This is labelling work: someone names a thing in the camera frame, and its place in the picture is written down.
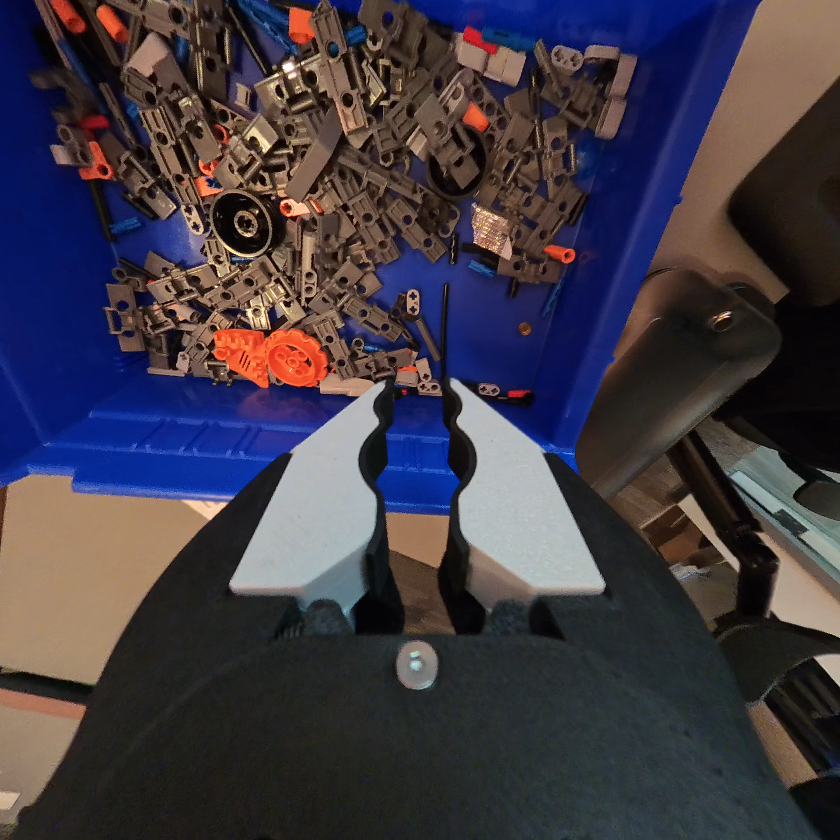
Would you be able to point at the black round wheel hub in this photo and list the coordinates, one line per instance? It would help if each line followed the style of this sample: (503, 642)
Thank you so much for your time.
(459, 184)
(246, 223)

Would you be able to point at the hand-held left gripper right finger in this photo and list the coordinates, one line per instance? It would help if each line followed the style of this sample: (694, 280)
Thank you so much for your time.
(525, 518)

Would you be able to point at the orange sprocket wheel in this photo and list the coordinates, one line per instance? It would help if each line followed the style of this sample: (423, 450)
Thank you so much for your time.
(295, 361)

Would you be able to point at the small silver foil piece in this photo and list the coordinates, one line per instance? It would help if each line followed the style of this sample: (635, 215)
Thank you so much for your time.
(492, 229)

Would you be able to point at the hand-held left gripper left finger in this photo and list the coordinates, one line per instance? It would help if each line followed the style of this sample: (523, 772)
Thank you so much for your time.
(308, 518)

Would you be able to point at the grey plate with screw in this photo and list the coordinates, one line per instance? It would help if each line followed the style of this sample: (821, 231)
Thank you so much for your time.
(669, 367)

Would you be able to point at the orange wedge plate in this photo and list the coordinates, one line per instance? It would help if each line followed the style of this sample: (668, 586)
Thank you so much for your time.
(239, 354)

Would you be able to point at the black chair base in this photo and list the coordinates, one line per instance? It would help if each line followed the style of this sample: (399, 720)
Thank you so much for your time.
(754, 571)

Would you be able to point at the pile of grey building pieces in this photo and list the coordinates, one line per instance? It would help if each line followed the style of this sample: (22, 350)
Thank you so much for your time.
(361, 164)

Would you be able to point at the blue plastic storage bin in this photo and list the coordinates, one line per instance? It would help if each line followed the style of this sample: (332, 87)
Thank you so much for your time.
(65, 295)

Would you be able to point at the long black axle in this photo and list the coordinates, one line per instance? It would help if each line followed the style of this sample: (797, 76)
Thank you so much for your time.
(445, 328)

